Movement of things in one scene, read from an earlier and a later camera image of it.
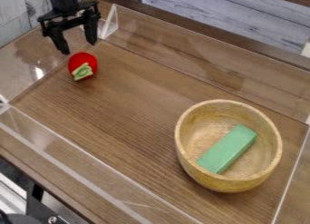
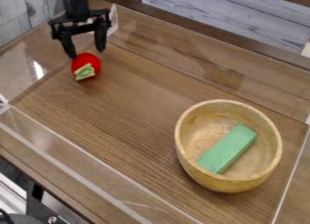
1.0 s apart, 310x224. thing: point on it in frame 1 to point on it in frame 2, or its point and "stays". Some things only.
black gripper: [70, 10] to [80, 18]
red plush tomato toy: [83, 65] stays
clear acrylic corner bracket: [108, 26] stays
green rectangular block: [222, 154] stays
